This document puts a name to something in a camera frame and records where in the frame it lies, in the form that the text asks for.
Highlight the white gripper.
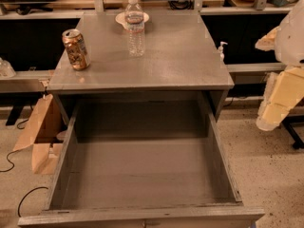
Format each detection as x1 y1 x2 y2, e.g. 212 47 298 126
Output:
255 27 304 131

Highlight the clear plastic water bottle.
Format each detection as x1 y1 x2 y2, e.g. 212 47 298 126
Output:
124 0 145 57

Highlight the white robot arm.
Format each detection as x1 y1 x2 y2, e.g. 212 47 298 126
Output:
256 0 304 131

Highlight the white pump dispenser bottle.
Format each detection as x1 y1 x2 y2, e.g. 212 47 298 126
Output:
218 41 228 62

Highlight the open grey top drawer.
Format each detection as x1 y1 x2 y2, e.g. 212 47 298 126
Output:
18 92 264 228

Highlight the black table leg base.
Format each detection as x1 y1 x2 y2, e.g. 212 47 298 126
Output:
282 115 304 149

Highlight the grey cabinet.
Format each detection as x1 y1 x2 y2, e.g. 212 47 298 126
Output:
47 10 234 115

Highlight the white bowl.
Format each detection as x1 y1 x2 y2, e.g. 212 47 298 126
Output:
115 12 149 29

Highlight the gold soda can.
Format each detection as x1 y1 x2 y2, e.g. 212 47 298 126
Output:
62 28 90 70

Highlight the cardboard box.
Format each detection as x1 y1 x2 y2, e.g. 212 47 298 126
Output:
13 94 63 175

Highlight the clear plastic container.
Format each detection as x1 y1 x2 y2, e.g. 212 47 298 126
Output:
0 58 16 78

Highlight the black cable on floor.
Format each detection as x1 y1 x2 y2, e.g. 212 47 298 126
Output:
0 119 49 218

